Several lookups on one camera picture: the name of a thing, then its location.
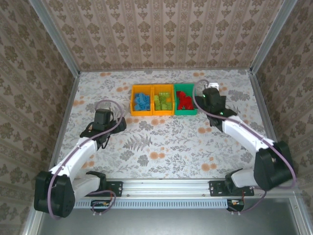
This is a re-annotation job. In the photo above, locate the orange plastic bin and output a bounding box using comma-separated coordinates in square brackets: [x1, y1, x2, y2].
[152, 84, 176, 116]
[131, 84, 154, 117]

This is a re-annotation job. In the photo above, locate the green plastic bin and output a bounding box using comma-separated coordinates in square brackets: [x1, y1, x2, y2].
[174, 83, 198, 116]

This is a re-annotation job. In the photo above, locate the floral table cover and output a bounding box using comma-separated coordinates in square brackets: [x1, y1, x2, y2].
[52, 69, 282, 179]

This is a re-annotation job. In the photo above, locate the grey metal panel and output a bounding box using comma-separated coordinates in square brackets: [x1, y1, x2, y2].
[36, 207, 303, 235]

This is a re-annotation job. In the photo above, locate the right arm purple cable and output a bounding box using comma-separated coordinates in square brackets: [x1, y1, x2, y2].
[192, 79, 296, 216]

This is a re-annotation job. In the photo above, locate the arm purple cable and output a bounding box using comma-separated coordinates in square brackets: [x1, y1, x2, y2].
[48, 99, 124, 220]
[192, 79, 296, 216]

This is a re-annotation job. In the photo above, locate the aluminium side rail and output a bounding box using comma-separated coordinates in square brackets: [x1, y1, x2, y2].
[46, 70, 81, 179]
[247, 70, 291, 179]

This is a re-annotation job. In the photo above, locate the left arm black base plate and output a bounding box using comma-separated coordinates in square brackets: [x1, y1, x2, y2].
[80, 180, 123, 197]

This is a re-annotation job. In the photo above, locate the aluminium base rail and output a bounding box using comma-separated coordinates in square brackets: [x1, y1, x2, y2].
[36, 178, 303, 196]

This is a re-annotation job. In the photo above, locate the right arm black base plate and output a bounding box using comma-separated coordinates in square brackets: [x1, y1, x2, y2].
[209, 180, 255, 197]

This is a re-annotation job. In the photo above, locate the aluminium corner post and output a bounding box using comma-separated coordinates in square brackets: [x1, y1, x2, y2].
[250, 0, 298, 74]
[29, 0, 81, 76]

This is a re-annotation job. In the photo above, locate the grey slotted cable duct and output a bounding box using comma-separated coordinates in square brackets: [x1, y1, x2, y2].
[73, 198, 232, 209]

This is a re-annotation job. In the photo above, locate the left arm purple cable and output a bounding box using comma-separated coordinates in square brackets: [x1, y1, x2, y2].
[48, 99, 124, 220]

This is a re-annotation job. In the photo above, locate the aluminium frame profile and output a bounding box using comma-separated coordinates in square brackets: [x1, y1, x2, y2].
[22, 195, 47, 235]
[288, 197, 311, 235]

